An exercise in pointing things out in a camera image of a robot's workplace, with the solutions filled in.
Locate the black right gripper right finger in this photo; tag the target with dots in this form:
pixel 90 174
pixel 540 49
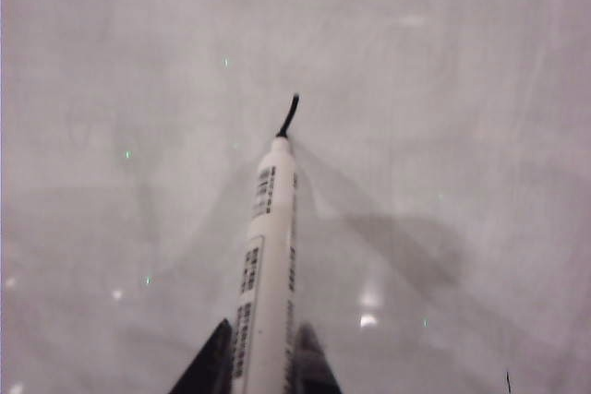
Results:
pixel 316 366

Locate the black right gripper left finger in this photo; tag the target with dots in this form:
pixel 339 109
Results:
pixel 208 366

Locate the white whiteboard marker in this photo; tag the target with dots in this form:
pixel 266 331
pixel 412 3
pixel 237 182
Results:
pixel 272 228

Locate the white whiteboard with aluminium frame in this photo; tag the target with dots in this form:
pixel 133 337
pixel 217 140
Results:
pixel 438 135

